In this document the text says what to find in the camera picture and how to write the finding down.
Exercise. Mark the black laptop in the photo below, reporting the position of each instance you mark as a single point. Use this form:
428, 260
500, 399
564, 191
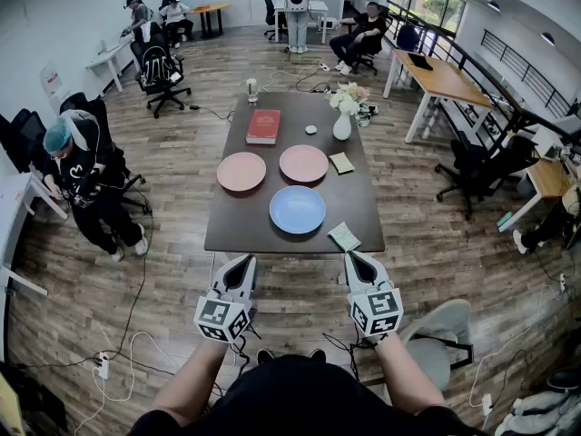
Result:
420, 61

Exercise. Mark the green patterned sponge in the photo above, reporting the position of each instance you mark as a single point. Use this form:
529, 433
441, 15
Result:
344, 236

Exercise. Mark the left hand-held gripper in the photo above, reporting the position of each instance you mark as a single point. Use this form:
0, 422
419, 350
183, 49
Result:
218, 316

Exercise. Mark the yellow green sponge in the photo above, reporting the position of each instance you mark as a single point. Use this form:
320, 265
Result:
341, 163

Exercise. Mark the red hardcover book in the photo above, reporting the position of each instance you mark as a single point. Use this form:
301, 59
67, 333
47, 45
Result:
264, 125

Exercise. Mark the blue plate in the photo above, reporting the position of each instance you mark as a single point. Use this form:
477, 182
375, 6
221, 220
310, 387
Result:
297, 209

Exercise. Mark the white vase with flowers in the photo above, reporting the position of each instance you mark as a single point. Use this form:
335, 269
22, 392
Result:
347, 100

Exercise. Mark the person's right black shoe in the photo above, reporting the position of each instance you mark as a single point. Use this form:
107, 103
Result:
318, 354

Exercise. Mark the wooden desk white legs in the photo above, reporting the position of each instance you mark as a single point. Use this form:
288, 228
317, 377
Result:
549, 180
445, 80

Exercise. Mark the small white oval case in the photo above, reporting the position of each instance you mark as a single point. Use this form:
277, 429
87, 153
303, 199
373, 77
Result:
311, 130

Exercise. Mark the pink plate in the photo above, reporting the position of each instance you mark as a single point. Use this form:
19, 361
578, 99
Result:
303, 163
241, 171

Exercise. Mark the white ceramic vase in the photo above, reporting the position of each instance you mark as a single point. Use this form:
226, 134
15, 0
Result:
342, 127

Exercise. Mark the white charger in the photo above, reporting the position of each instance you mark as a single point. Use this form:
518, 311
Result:
486, 404

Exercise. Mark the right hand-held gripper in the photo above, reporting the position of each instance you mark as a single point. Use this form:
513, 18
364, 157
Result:
377, 311

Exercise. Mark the clear glass cup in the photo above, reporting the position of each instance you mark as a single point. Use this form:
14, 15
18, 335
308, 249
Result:
252, 91

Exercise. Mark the person's right forearm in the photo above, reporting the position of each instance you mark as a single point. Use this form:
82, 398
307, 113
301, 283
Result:
408, 375

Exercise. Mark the yellow board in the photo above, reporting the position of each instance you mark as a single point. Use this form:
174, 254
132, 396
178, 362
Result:
9, 407

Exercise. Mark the black metal railing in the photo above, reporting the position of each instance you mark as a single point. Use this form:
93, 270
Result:
549, 125

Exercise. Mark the black backpack white stripes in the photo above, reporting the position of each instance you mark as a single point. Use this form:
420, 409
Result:
156, 66

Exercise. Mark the round wooden table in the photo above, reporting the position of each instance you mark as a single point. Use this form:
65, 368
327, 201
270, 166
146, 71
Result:
211, 7

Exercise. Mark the person's left forearm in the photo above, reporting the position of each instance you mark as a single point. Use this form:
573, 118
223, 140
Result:
190, 379

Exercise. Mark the blue chair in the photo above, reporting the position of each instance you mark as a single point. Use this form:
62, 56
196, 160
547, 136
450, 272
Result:
407, 38

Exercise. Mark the black office chair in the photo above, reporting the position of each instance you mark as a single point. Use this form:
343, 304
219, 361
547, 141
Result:
268, 7
165, 91
22, 139
476, 166
365, 64
91, 105

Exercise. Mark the person's left black shoe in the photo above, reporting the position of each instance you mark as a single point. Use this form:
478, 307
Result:
265, 357

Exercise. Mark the person's black shoe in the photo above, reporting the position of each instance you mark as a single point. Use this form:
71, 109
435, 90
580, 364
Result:
318, 354
265, 357

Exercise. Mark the person's black clothing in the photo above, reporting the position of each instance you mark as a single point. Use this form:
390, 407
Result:
295, 402

